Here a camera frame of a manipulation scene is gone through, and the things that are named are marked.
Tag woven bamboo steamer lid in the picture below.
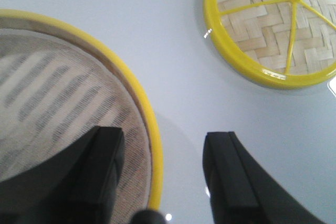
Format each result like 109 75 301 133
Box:
204 0 335 89

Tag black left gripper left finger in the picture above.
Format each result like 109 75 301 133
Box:
1 126 124 223

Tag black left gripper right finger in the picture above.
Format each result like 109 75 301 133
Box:
203 132 322 223

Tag bamboo steamer tray yellow rims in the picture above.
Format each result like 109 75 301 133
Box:
1 9 163 210

